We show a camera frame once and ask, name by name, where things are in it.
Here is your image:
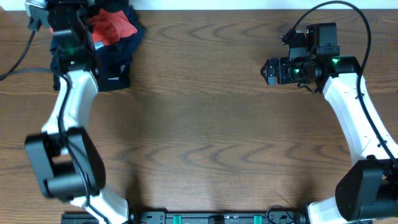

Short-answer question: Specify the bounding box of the navy folded t-shirt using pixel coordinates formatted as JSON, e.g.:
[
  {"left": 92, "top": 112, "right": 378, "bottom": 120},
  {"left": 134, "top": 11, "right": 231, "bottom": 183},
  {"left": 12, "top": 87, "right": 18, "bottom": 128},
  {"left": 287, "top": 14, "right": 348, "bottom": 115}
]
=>
[{"left": 46, "top": 1, "right": 144, "bottom": 73}]

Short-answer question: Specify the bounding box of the black t-shirt white logo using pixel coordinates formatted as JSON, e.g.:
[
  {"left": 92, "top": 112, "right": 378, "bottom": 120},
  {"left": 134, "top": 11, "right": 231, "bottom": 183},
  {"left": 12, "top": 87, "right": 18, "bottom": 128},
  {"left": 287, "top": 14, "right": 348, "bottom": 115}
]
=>
[{"left": 88, "top": 0, "right": 131, "bottom": 17}]

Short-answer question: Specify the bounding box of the black folded t-shirt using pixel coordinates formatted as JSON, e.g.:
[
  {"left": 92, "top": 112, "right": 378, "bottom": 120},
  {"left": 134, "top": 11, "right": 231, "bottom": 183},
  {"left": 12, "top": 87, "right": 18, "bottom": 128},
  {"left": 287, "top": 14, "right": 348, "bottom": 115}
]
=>
[{"left": 53, "top": 63, "right": 132, "bottom": 93}]

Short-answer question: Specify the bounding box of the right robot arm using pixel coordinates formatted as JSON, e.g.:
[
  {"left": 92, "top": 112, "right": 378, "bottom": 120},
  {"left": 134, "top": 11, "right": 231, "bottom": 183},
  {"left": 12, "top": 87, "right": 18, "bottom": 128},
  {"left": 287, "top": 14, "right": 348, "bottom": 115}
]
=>
[{"left": 261, "top": 23, "right": 397, "bottom": 223}]

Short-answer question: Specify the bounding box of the red folded t-shirt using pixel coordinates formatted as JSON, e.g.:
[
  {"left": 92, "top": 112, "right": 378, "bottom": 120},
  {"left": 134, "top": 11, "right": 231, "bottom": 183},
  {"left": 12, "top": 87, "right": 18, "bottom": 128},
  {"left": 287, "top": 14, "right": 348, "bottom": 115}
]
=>
[{"left": 49, "top": 8, "right": 138, "bottom": 47}]

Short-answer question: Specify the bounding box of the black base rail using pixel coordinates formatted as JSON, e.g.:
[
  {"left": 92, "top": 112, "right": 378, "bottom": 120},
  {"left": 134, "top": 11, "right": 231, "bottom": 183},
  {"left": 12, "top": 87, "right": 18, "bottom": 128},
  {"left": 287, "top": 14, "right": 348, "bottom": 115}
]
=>
[{"left": 60, "top": 210, "right": 373, "bottom": 224}]

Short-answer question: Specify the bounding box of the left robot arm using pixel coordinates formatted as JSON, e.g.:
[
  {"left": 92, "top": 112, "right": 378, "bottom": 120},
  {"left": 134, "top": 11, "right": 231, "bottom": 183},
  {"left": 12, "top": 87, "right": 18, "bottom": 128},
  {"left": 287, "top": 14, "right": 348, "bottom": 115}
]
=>
[{"left": 24, "top": 1, "right": 129, "bottom": 223}]

